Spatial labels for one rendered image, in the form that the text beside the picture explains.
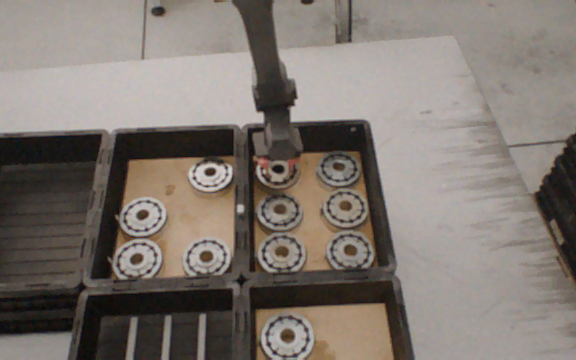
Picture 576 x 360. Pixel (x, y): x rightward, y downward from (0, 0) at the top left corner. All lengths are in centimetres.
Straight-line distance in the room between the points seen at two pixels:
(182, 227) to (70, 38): 208
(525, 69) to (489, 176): 153
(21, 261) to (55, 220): 11
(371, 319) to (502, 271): 40
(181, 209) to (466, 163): 78
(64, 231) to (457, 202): 96
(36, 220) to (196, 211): 36
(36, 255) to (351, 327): 69
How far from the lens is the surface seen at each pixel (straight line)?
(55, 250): 130
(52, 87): 184
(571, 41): 332
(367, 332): 113
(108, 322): 118
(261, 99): 105
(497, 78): 294
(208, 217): 125
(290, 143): 106
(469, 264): 140
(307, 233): 122
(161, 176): 134
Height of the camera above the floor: 187
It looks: 53 degrees down
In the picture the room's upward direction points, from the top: straight up
